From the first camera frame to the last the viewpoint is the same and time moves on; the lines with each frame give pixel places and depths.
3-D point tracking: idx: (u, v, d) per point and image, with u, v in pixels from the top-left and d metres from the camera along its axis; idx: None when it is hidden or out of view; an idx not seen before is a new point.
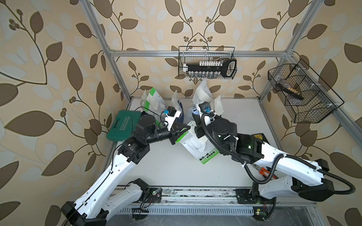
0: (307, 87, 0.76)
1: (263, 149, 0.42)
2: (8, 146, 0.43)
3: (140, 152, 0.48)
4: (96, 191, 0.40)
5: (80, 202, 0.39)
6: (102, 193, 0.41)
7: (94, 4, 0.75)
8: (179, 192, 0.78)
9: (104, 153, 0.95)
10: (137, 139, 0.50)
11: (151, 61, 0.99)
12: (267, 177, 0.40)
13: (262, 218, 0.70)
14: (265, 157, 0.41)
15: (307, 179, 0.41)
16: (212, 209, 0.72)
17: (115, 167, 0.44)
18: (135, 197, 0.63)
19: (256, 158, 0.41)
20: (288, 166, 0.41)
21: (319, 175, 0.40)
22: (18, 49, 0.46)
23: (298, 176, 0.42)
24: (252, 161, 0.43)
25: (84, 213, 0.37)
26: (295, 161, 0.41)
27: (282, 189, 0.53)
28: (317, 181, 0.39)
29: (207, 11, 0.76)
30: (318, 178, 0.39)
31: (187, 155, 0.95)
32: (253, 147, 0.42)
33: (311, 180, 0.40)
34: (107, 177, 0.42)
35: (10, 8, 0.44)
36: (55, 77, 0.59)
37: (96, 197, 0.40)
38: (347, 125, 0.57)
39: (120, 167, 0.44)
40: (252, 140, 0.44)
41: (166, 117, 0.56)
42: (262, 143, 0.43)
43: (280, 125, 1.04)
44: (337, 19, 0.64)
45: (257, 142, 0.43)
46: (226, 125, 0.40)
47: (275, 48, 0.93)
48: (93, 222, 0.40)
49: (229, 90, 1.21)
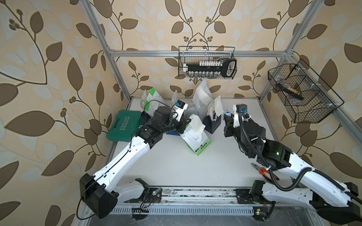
0: (307, 87, 0.76)
1: (291, 159, 0.43)
2: (8, 146, 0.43)
3: (155, 136, 0.52)
4: (116, 165, 0.43)
5: (99, 174, 0.41)
6: (120, 166, 0.44)
7: (94, 4, 0.75)
8: (179, 192, 0.78)
9: (104, 153, 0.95)
10: (153, 125, 0.55)
11: (150, 61, 1.00)
12: (292, 186, 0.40)
13: (262, 218, 0.70)
14: (292, 167, 0.42)
15: (331, 198, 0.40)
16: (212, 209, 0.72)
17: (132, 147, 0.47)
18: (139, 191, 0.63)
19: (282, 165, 0.42)
20: (313, 181, 0.41)
21: (347, 198, 0.39)
22: (18, 49, 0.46)
23: (322, 194, 0.42)
24: (277, 167, 0.44)
25: (103, 183, 0.39)
26: (322, 178, 0.41)
27: (296, 198, 0.52)
28: (342, 203, 0.39)
29: (207, 11, 0.76)
30: (344, 200, 0.39)
31: (187, 155, 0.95)
32: (281, 154, 0.43)
33: (336, 200, 0.40)
34: (126, 154, 0.46)
35: (10, 8, 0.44)
36: (55, 77, 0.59)
37: (115, 171, 0.42)
38: (347, 125, 0.56)
39: (137, 147, 0.48)
40: (281, 147, 0.45)
41: (176, 109, 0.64)
42: (291, 154, 0.44)
43: (280, 125, 1.04)
44: (337, 19, 0.64)
45: (285, 151, 0.44)
46: (257, 129, 0.42)
47: (275, 48, 0.93)
48: (110, 195, 0.45)
49: (229, 90, 1.21)
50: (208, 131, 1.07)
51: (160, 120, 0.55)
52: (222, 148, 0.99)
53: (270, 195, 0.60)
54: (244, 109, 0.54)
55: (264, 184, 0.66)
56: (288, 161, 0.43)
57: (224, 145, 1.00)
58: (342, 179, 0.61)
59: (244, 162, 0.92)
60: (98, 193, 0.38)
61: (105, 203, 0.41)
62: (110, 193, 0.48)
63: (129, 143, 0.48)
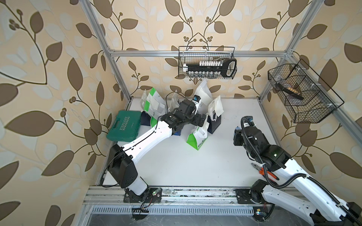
0: (307, 87, 0.76)
1: (288, 163, 0.47)
2: (8, 146, 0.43)
3: (177, 124, 0.57)
4: (142, 141, 0.47)
5: (127, 147, 0.45)
6: (146, 144, 0.48)
7: (94, 4, 0.75)
8: (179, 192, 0.78)
9: (104, 153, 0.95)
10: (177, 115, 0.59)
11: (150, 61, 1.00)
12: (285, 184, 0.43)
13: (262, 218, 0.70)
14: (287, 169, 0.46)
15: (325, 210, 0.41)
16: (212, 209, 0.72)
17: (158, 128, 0.51)
18: (141, 188, 0.63)
19: (277, 166, 0.47)
20: (308, 189, 0.43)
21: (341, 213, 0.39)
22: (18, 49, 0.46)
23: (317, 205, 0.42)
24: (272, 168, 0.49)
25: (131, 155, 0.43)
26: (317, 187, 0.43)
27: (296, 207, 0.51)
28: (335, 216, 0.39)
29: (207, 11, 0.76)
30: (337, 213, 0.39)
31: (187, 155, 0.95)
32: (279, 156, 0.48)
33: (329, 213, 0.40)
34: (151, 133, 0.50)
35: (10, 8, 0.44)
36: (55, 77, 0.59)
37: (141, 146, 0.46)
38: (347, 125, 0.57)
39: (162, 130, 0.52)
40: (281, 150, 0.50)
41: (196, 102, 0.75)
42: (289, 159, 0.48)
43: (280, 125, 1.04)
44: (337, 18, 0.64)
45: (284, 156, 0.49)
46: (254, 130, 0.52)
47: (275, 48, 0.93)
48: (133, 168, 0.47)
49: (229, 90, 1.21)
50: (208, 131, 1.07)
51: (184, 110, 0.60)
52: (222, 148, 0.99)
53: (270, 196, 0.60)
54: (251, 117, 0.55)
55: (267, 185, 0.66)
56: (283, 163, 0.47)
57: (224, 145, 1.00)
58: (343, 179, 0.61)
59: (244, 162, 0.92)
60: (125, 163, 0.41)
61: (128, 174, 0.45)
62: (134, 167, 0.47)
63: (155, 125, 0.52)
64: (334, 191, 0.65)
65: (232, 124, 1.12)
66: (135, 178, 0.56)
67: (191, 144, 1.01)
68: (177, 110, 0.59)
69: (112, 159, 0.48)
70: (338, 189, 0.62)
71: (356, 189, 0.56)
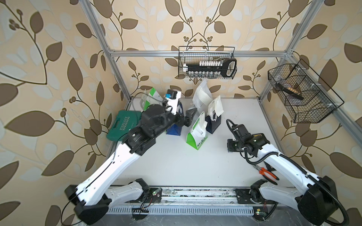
0: (307, 87, 0.76)
1: (265, 145, 0.55)
2: (8, 146, 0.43)
3: (144, 143, 0.44)
4: (98, 179, 0.39)
5: (81, 189, 0.38)
6: (102, 181, 0.39)
7: (94, 4, 0.75)
8: (179, 192, 0.78)
9: (104, 153, 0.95)
10: (143, 130, 0.45)
11: (150, 61, 1.00)
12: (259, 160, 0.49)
13: (262, 218, 0.70)
14: (263, 149, 0.54)
15: (297, 183, 0.44)
16: (212, 209, 0.72)
17: (117, 157, 0.41)
18: (137, 193, 0.63)
19: (256, 149, 0.56)
20: (281, 164, 0.48)
21: (309, 182, 0.42)
22: (18, 49, 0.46)
23: (292, 180, 0.46)
24: (253, 152, 0.57)
25: (83, 199, 0.37)
26: (288, 163, 0.48)
27: (285, 195, 0.52)
28: (303, 185, 0.42)
29: (207, 11, 0.76)
30: (305, 182, 0.42)
31: (187, 155, 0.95)
32: (258, 140, 0.58)
33: (300, 183, 0.43)
34: (109, 165, 0.40)
35: (10, 8, 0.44)
36: (55, 77, 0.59)
37: (96, 186, 0.39)
38: (347, 125, 0.57)
39: (122, 157, 0.41)
40: (261, 138, 0.59)
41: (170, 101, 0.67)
42: (267, 143, 0.56)
43: (280, 125, 1.04)
44: (338, 18, 0.64)
45: (264, 140, 0.58)
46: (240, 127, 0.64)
47: (275, 48, 0.93)
48: (93, 209, 0.40)
49: (229, 89, 1.21)
50: (208, 131, 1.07)
51: (149, 123, 0.44)
52: (222, 148, 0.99)
53: (266, 189, 0.61)
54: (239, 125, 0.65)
55: (264, 182, 0.67)
56: (261, 145, 0.56)
57: (224, 145, 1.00)
58: (342, 179, 0.61)
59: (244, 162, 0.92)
60: (78, 208, 0.36)
61: (92, 214, 0.40)
62: (93, 208, 0.40)
63: (114, 152, 0.42)
64: None
65: (232, 124, 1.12)
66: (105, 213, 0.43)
67: (192, 144, 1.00)
68: (142, 122, 0.41)
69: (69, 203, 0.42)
70: (338, 189, 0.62)
71: (356, 190, 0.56)
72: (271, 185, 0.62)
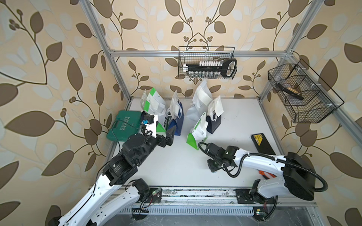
0: (307, 87, 0.76)
1: (237, 153, 0.58)
2: (8, 146, 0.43)
3: (125, 174, 0.44)
4: (78, 213, 0.40)
5: (62, 222, 0.40)
6: (83, 215, 0.40)
7: (94, 3, 0.75)
8: (179, 192, 0.78)
9: (104, 153, 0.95)
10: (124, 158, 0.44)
11: (150, 61, 1.00)
12: (237, 171, 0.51)
13: (262, 218, 0.70)
14: (237, 158, 0.57)
15: (274, 171, 0.47)
16: (212, 209, 0.72)
17: (97, 189, 0.42)
18: (132, 201, 0.63)
19: (232, 160, 0.59)
20: (252, 161, 0.52)
21: (281, 165, 0.46)
22: (18, 49, 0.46)
23: (269, 170, 0.49)
24: (232, 164, 0.60)
25: None
26: (259, 157, 0.52)
27: (276, 185, 0.53)
28: (278, 170, 0.45)
29: (207, 11, 0.76)
30: (278, 167, 0.46)
31: (187, 155, 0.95)
32: (229, 152, 0.61)
33: (275, 171, 0.46)
34: (89, 198, 0.41)
35: (10, 8, 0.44)
36: (55, 77, 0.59)
37: (77, 220, 0.40)
38: (347, 125, 0.57)
39: (102, 190, 0.42)
40: (230, 147, 0.63)
41: (148, 126, 0.55)
42: (237, 149, 0.60)
43: (280, 125, 1.04)
44: (337, 19, 0.64)
45: (234, 149, 0.61)
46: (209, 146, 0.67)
47: (275, 48, 0.93)
48: None
49: (229, 90, 1.21)
50: (208, 131, 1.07)
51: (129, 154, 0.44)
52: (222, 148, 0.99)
53: (262, 189, 0.61)
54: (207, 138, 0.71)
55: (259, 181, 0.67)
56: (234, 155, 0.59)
57: (224, 145, 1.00)
58: (343, 179, 0.61)
59: None
60: None
61: None
62: None
63: (94, 184, 0.43)
64: (334, 191, 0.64)
65: (232, 124, 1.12)
66: None
67: (191, 144, 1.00)
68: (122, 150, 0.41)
69: None
70: (338, 189, 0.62)
71: (356, 190, 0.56)
72: (265, 181, 0.62)
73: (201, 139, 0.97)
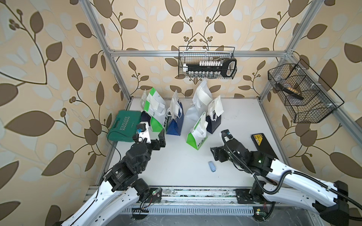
0: (307, 87, 0.76)
1: (273, 165, 0.50)
2: (8, 146, 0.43)
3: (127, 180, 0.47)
4: (81, 216, 0.42)
5: None
6: (86, 219, 0.42)
7: (94, 4, 0.75)
8: (179, 192, 0.78)
9: (104, 152, 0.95)
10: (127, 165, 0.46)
11: (150, 61, 1.00)
12: (277, 187, 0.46)
13: (262, 218, 0.70)
14: (275, 171, 0.48)
15: (320, 198, 0.43)
16: (212, 209, 0.72)
17: (99, 195, 0.45)
18: (132, 203, 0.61)
19: (266, 172, 0.49)
20: (297, 181, 0.45)
21: (333, 196, 0.41)
22: (18, 49, 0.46)
23: (312, 195, 0.45)
24: (262, 173, 0.51)
25: None
26: (305, 179, 0.45)
27: (298, 200, 0.52)
28: (330, 201, 0.41)
29: (207, 11, 0.76)
30: (330, 197, 0.41)
31: (187, 155, 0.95)
32: (263, 162, 0.51)
33: (324, 199, 0.42)
34: (92, 204, 0.44)
35: (10, 8, 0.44)
36: (55, 77, 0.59)
37: (79, 224, 0.42)
38: (347, 125, 0.57)
39: (105, 196, 0.45)
40: (264, 156, 0.52)
41: (142, 134, 0.59)
42: (273, 160, 0.51)
43: (280, 125, 1.04)
44: (338, 18, 0.64)
45: (268, 158, 0.51)
46: (234, 144, 0.54)
47: (275, 48, 0.93)
48: None
49: (229, 89, 1.21)
50: (208, 131, 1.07)
51: (131, 162, 0.48)
52: None
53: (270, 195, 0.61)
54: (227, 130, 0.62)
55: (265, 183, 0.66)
56: (269, 166, 0.50)
57: None
58: (342, 179, 0.61)
59: None
60: None
61: None
62: None
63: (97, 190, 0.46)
64: None
65: (232, 124, 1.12)
66: None
67: (191, 144, 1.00)
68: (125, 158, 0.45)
69: None
70: None
71: (356, 189, 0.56)
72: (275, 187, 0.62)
73: (201, 138, 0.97)
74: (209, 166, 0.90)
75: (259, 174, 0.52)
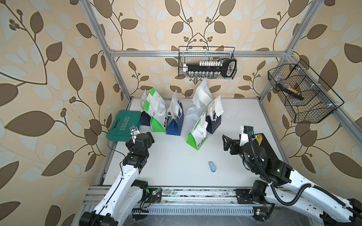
0: (307, 87, 0.76)
1: (291, 176, 0.48)
2: (8, 146, 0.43)
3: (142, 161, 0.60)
4: (115, 192, 0.46)
5: (99, 208, 0.42)
6: (119, 193, 0.47)
7: (94, 4, 0.75)
8: (179, 192, 0.78)
9: (104, 153, 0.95)
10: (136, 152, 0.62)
11: (150, 61, 1.00)
12: (295, 197, 0.57)
13: (262, 218, 0.70)
14: (292, 182, 0.47)
15: (334, 213, 0.43)
16: (212, 209, 0.72)
17: (125, 174, 0.52)
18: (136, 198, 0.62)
19: (283, 181, 0.47)
20: (315, 196, 0.45)
21: (349, 213, 0.42)
22: (18, 49, 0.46)
23: (325, 209, 0.45)
24: (279, 183, 0.49)
25: (108, 213, 0.41)
26: (322, 194, 0.45)
27: (304, 209, 0.53)
28: (345, 218, 0.41)
29: (207, 11, 0.76)
30: (346, 215, 0.41)
31: (187, 155, 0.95)
32: (282, 171, 0.49)
33: (339, 216, 0.42)
34: (120, 182, 0.49)
35: (10, 8, 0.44)
36: (55, 77, 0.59)
37: (115, 198, 0.45)
38: (347, 125, 0.57)
39: (129, 173, 0.53)
40: (282, 165, 0.50)
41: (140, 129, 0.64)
42: (292, 171, 0.49)
43: (280, 125, 1.04)
44: (338, 18, 0.64)
45: (286, 168, 0.49)
46: (257, 148, 0.50)
47: (275, 48, 0.93)
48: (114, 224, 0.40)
49: (229, 89, 1.21)
50: (208, 131, 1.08)
51: (141, 146, 0.63)
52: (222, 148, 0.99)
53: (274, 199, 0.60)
54: (251, 129, 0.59)
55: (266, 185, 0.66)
56: (287, 176, 0.48)
57: None
58: (342, 179, 0.61)
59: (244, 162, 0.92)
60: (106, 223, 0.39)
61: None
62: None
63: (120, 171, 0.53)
64: (333, 191, 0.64)
65: (232, 124, 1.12)
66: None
67: (191, 144, 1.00)
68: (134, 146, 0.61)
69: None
70: (338, 189, 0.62)
71: (356, 189, 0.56)
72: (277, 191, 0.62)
73: (201, 139, 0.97)
74: (209, 166, 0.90)
75: (275, 183, 0.48)
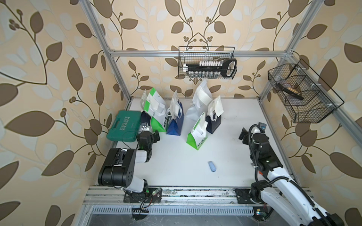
0: (307, 87, 0.76)
1: (277, 168, 0.56)
2: (8, 146, 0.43)
3: (149, 154, 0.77)
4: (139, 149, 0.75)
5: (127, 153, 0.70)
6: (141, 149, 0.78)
7: (94, 3, 0.75)
8: (179, 192, 0.78)
9: (103, 152, 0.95)
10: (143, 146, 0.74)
11: (151, 61, 0.99)
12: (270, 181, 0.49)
13: (262, 218, 0.70)
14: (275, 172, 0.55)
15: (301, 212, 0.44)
16: (212, 209, 0.72)
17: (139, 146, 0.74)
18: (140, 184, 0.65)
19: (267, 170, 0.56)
20: (287, 187, 0.50)
21: (315, 215, 0.42)
22: (18, 49, 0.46)
23: (296, 207, 0.46)
24: (265, 172, 0.58)
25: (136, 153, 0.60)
26: (298, 191, 0.48)
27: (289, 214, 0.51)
28: (308, 217, 0.42)
29: (207, 11, 0.76)
30: (310, 213, 0.42)
31: (187, 155, 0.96)
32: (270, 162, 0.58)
33: (305, 213, 0.43)
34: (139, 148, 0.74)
35: (10, 8, 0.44)
36: (55, 77, 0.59)
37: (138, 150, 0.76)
38: (347, 125, 0.57)
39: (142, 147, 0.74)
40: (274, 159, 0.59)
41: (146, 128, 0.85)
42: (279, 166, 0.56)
43: (280, 125, 1.04)
44: (338, 18, 0.64)
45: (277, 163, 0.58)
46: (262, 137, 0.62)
47: (275, 48, 0.93)
48: (129, 162, 0.48)
49: (229, 89, 1.21)
50: (208, 131, 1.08)
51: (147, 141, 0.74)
52: (222, 148, 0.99)
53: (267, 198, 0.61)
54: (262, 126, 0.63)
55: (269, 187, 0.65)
56: (273, 167, 0.56)
57: (224, 146, 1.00)
58: (342, 179, 0.61)
59: (244, 162, 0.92)
60: (127, 157, 0.48)
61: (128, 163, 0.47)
62: (131, 164, 0.50)
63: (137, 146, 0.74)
64: (333, 191, 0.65)
65: (232, 124, 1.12)
66: (131, 175, 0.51)
67: (192, 145, 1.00)
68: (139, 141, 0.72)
69: (112, 163, 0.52)
70: (338, 189, 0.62)
71: (355, 189, 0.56)
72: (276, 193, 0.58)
73: (201, 139, 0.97)
74: (209, 166, 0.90)
75: (260, 170, 0.59)
